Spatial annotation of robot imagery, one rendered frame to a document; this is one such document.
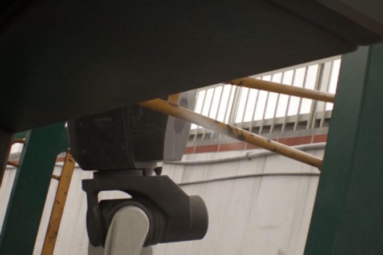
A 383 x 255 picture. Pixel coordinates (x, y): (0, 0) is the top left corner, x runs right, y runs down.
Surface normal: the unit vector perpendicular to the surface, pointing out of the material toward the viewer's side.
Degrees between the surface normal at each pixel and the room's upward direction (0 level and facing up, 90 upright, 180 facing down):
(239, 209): 90
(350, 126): 90
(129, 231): 90
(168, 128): 91
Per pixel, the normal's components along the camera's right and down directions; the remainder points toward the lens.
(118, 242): 0.42, -0.11
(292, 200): -0.84, -0.30
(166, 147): 0.95, 0.18
